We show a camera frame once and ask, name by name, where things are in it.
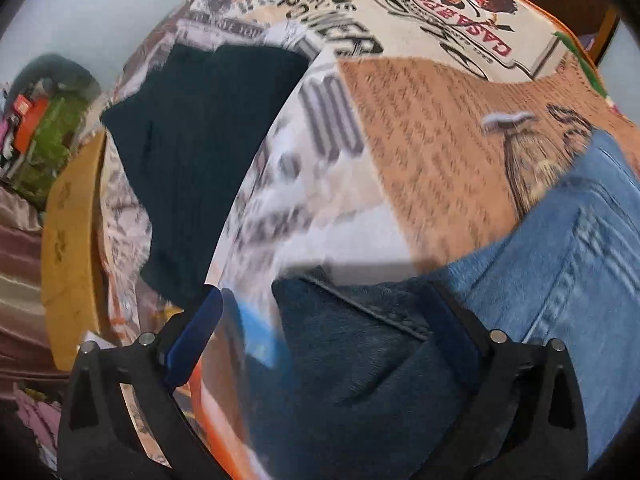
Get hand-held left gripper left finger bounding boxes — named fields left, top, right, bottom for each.
left=57, top=285, right=226, bottom=480

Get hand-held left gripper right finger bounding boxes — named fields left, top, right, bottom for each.
left=427, top=280, right=588, bottom=480

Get blue denim pants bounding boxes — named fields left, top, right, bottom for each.
left=245, top=130, right=640, bottom=480

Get wooden lap desk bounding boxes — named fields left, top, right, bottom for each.
left=41, top=130, right=108, bottom=371

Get black folded cloth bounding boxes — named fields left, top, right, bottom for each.
left=100, top=42, right=311, bottom=306

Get striped red curtain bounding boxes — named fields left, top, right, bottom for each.
left=0, top=185, right=71, bottom=401

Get printed blanket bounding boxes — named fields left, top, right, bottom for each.
left=97, top=0, right=640, bottom=480

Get green storage box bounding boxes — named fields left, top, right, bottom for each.
left=15, top=92, right=93, bottom=206

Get orange box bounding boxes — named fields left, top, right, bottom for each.
left=12, top=95, right=51, bottom=153

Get grey long pillow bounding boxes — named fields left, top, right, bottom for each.
left=12, top=52, right=101, bottom=106

